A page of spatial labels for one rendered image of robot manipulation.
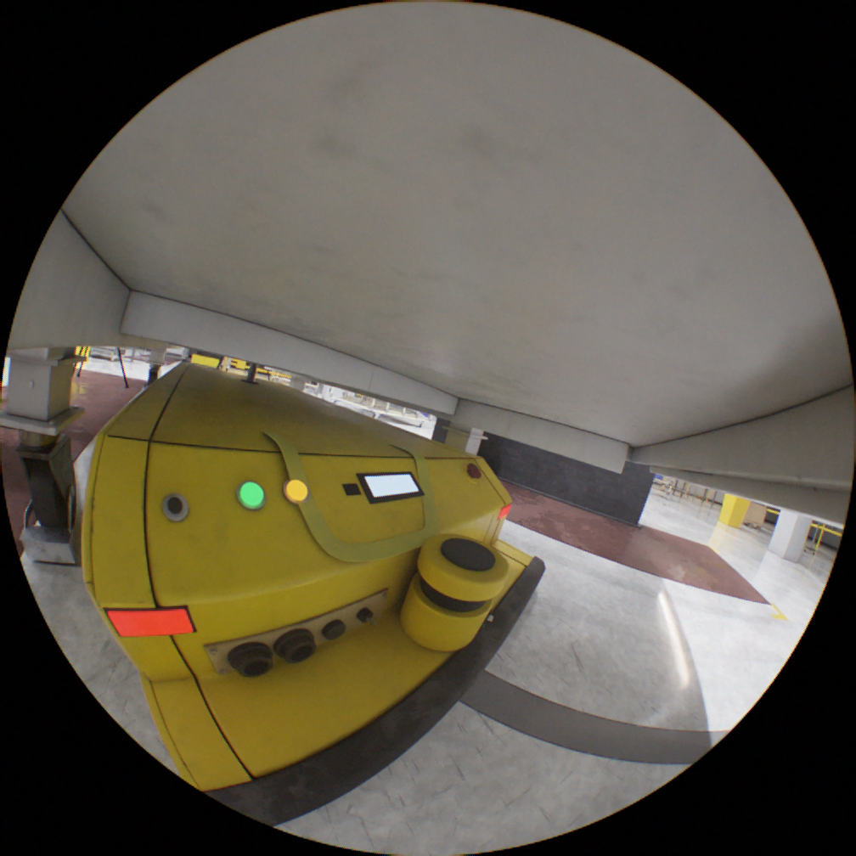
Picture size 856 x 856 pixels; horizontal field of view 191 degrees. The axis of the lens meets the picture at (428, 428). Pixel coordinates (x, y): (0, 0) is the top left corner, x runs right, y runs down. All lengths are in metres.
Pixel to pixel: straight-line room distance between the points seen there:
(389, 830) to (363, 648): 0.24
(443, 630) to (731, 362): 0.35
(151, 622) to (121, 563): 0.05
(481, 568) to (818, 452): 0.31
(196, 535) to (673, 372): 0.34
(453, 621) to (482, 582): 0.07
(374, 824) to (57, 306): 0.48
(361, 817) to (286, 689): 0.17
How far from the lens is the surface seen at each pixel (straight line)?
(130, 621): 0.24
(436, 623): 0.33
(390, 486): 0.36
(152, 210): 0.17
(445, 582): 0.29
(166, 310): 0.44
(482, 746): 0.40
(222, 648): 0.27
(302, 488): 0.27
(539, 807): 0.42
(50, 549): 0.58
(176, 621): 0.24
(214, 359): 6.34
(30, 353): 0.44
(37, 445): 0.53
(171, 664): 0.30
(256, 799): 0.29
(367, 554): 0.28
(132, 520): 0.25
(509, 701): 0.45
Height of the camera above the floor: 0.36
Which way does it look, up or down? 4 degrees down
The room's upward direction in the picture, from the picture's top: 16 degrees clockwise
